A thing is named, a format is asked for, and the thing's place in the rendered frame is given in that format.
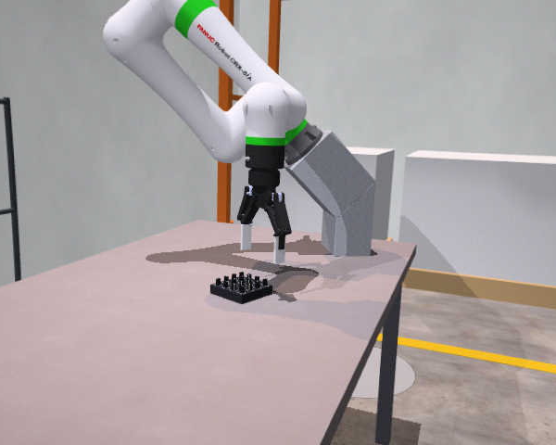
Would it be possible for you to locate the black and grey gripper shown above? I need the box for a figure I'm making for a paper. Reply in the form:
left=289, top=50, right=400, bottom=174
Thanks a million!
left=237, top=170, right=292, bottom=264

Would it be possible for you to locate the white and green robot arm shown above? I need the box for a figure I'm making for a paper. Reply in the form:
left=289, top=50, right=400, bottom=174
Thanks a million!
left=103, top=0, right=323, bottom=172

